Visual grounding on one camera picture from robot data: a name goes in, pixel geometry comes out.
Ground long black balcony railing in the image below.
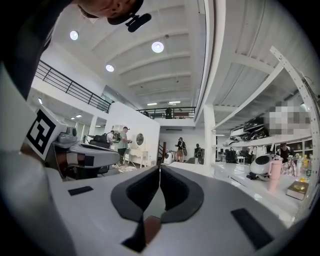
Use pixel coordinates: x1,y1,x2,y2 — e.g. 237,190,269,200
34,59,112,115

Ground pink checked bag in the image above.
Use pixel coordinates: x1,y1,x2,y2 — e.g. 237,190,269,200
280,159,300,178

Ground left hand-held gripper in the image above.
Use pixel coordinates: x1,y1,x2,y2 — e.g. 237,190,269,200
24,103,121,168

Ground short black balcony railing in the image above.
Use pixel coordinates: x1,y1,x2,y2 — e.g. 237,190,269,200
135,106,197,120

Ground oval mirror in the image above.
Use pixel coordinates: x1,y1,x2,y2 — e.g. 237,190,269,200
135,132,146,147

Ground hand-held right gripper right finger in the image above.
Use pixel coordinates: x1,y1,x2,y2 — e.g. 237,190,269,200
147,165,296,256

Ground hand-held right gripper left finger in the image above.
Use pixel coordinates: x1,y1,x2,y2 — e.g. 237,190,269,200
46,165,161,256

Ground white dressing table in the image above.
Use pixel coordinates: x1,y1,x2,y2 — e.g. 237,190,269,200
124,147,149,169

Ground white metal shelf rack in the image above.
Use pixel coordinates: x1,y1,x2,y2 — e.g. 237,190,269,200
203,45,320,227

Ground yellow bottle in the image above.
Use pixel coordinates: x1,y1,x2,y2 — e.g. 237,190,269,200
299,154,310,183

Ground person's black shirt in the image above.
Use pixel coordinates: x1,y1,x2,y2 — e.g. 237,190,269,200
0,0,81,102

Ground black bag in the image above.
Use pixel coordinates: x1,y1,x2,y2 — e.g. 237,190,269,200
85,133,111,150

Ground pink tumbler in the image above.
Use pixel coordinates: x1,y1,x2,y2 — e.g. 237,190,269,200
268,154,285,193

